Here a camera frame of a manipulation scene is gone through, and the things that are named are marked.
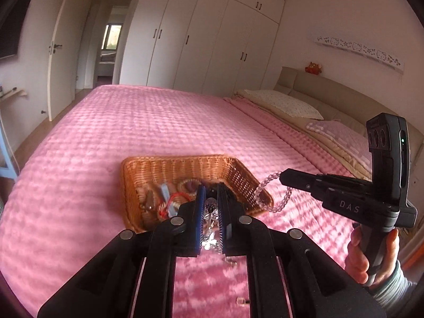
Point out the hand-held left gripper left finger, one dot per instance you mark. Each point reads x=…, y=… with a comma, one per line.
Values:
x=198, y=218

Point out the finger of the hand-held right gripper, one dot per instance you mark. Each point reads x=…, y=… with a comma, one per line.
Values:
x=304, y=176
x=314, y=190

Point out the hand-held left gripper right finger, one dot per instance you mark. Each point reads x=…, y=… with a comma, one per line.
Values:
x=224, y=218

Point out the light blue hair clip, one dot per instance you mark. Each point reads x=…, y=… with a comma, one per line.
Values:
x=164, y=190

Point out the brown wicker basket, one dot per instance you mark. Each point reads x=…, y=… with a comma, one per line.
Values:
x=232, y=172

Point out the person's right forearm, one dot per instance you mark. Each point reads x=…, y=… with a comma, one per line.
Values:
x=392, y=288

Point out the person's right hand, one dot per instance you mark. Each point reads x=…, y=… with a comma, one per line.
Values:
x=354, y=258

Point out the beige quilt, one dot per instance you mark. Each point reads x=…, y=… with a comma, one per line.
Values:
x=298, y=129

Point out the pink checked pillow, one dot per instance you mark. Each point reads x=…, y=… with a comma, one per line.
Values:
x=341, y=139

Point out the white floral pillow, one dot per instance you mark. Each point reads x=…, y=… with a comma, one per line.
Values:
x=285, y=104

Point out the beige padded headboard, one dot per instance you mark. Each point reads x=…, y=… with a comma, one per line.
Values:
x=331, y=89

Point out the red plush toy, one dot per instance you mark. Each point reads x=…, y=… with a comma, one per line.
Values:
x=314, y=68

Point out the pink plush blanket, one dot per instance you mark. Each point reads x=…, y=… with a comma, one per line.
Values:
x=132, y=122

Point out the white wardrobe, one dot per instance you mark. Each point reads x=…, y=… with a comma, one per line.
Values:
x=205, y=39

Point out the blue and white desk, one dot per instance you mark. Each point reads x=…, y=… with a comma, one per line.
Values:
x=6, y=159

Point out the white room door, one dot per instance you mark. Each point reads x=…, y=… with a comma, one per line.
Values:
x=66, y=49

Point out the white cut-out wall shelf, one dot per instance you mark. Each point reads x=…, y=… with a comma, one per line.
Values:
x=364, y=51

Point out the small wooden wall shelf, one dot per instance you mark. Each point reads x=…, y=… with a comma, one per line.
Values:
x=15, y=92

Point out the black wall television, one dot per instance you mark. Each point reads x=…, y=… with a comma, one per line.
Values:
x=11, y=29

